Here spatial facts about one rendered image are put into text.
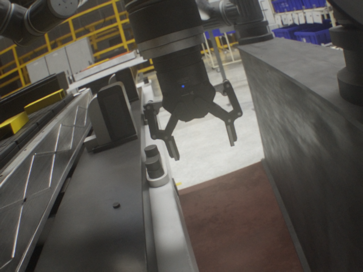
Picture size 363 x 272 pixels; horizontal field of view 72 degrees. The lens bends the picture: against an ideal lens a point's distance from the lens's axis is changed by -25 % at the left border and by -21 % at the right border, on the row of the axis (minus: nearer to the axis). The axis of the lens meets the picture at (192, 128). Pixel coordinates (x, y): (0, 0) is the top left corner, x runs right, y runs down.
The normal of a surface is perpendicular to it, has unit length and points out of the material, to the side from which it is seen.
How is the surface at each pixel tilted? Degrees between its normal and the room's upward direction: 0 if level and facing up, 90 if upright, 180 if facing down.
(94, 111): 90
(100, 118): 90
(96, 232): 0
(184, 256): 0
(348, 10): 116
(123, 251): 0
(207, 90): 90
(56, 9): 94
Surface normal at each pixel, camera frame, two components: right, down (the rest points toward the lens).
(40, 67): 0.15, 0.27
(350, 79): -0.63, -0.73
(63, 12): 0.85, 0.05
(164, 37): -0.06, 0.33
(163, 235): -0.28, -0.91
